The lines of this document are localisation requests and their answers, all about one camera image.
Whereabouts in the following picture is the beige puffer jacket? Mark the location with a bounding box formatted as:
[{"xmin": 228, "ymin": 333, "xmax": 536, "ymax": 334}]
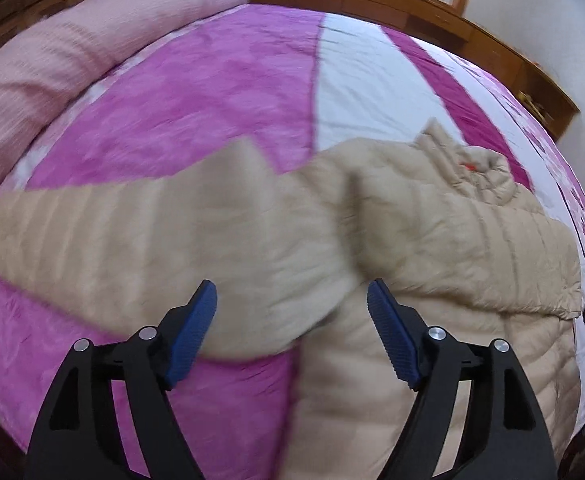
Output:
[{"xmin": 0, "ymin": 122, "xmax": 582, "ymax": 479}]

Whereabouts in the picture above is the long wooden desk cabinet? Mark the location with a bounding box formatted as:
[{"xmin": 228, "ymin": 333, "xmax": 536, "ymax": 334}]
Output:
[{"xmin": 251, "ymin": 0, "xmax": 579, "ymax": 141}]

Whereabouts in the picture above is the pink purple floral bedspread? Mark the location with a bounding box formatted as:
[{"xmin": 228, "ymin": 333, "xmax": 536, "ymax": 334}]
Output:
[{"xmin": 0, "ymin": 3, "xmax": 585, "ymax": 480}]

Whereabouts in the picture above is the pink rolled quilt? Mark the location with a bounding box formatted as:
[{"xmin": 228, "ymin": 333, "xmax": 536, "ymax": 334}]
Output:
[{"xmin": 0, "ymin": 0, "xmax": 249, "ymax": 184}]

